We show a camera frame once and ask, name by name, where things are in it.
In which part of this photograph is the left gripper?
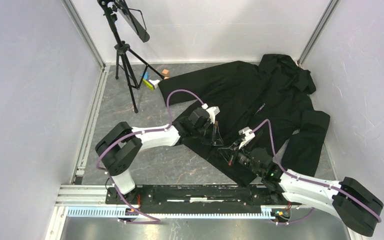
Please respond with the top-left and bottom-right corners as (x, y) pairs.
(192, 120), (224, 146)

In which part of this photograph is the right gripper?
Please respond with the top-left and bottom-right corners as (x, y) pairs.
(217, 139), (263, 177)

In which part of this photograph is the black jacket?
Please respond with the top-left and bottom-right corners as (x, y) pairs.
(158, 54), (330, 177)

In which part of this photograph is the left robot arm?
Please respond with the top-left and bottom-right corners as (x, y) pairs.
(95, 106), (223, 204)

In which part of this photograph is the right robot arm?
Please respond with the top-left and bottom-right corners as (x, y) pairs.
(217, 144), (384, 237)

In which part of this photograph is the orange cube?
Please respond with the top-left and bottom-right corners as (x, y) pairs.
(161, 69), (170, 77)

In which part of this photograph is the yellow purple white toy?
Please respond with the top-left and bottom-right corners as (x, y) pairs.
(142, 79), (161, 91)

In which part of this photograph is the blue block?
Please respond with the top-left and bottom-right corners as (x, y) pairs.
(141, 71), (149, 81)

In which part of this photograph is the black tripod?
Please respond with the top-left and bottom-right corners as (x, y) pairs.
(97, 0), (165, 114)

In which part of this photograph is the black panel on tripod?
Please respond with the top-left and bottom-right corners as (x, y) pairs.
(114, 0), (150, 43)

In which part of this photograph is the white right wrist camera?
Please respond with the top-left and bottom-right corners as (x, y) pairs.
(238, 127), (255, 149)

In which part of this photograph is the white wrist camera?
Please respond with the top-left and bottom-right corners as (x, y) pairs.
(201, 103), (220, 124)
(238, 127), (255, 149)

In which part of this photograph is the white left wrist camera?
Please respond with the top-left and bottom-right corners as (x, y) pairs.
(201, 103), (220, 124)

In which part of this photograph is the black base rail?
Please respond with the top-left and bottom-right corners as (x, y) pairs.
(124, 184), (290, 215)

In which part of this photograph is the white toothed cable strip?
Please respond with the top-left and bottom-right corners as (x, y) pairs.
(66, 206), (289, 221)

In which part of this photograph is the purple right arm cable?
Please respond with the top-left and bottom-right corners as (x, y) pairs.
(250, 118), (383, 224)

